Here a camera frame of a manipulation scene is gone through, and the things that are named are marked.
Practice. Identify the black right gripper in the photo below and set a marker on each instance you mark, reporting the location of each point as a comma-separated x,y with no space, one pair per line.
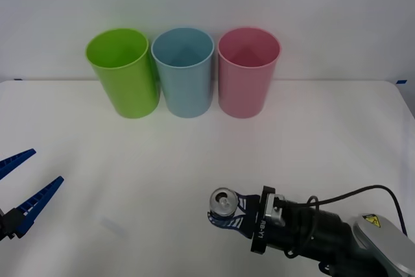
259,225

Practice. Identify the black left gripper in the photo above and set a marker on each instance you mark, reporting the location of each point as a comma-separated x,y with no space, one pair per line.
4,223

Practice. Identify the silver drink can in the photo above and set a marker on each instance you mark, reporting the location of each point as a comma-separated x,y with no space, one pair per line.
223,203

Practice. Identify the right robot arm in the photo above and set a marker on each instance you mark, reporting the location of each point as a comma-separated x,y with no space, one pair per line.
340,241

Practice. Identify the pink plastic bin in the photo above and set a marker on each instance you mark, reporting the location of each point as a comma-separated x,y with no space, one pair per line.
243,89

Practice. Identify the pale blue plastic bin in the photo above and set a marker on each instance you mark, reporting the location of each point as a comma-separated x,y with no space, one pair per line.
186,89

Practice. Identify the green plastic bin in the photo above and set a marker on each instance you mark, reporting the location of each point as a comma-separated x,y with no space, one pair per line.
129,85

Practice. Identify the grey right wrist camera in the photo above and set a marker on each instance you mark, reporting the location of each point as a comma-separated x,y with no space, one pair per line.
275,217

